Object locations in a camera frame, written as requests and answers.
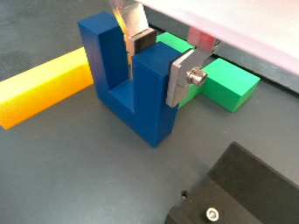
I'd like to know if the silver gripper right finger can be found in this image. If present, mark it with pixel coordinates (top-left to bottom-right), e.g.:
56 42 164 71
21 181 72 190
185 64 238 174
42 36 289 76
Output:
165 27 220 108

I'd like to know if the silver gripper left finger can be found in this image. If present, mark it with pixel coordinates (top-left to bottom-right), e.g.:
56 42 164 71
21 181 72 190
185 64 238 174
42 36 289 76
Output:
106 0 157 56

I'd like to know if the blue U-shaped block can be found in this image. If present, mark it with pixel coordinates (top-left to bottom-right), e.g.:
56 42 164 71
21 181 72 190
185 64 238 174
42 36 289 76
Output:
78 12 178 147

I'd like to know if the green stepped block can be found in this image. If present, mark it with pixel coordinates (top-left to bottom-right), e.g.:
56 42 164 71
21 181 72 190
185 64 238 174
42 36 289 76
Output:
157 32 258 112

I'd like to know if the yellow long block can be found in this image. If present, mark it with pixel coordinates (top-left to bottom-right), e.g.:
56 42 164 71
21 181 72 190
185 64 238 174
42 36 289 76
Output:
0 48 93 130

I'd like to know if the black block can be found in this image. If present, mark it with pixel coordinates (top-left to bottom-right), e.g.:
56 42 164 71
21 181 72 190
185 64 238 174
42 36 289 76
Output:
164 143 299 224

